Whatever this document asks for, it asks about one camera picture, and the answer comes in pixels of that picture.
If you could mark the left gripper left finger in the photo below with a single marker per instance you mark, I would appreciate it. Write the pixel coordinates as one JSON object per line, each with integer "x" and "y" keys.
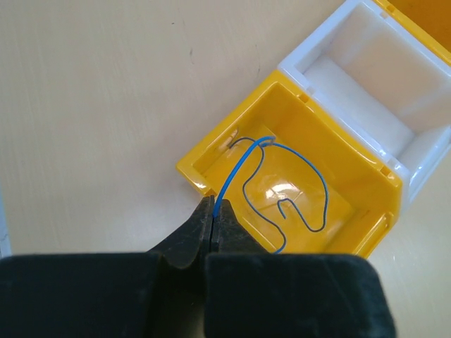
{"x": 106, "y": 294}

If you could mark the yellow bin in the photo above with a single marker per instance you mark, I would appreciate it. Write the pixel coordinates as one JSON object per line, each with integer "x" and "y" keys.
{"x": 427, "y": 20}
{"x": 297, "y": 181}

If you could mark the yellow bin middle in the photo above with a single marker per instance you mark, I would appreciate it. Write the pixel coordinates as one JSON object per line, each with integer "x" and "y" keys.
{"x": 427, "y": 20}

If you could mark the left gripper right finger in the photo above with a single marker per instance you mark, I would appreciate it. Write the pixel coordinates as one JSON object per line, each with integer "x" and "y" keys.
{"x": 294, "y": 295}

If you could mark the yellow bin near left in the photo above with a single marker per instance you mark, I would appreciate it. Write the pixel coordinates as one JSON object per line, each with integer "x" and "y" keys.
{"x": 297, "y": 181}

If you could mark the white bin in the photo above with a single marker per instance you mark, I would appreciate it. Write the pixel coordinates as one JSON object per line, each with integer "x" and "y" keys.
{"x": 385, "y": 87}

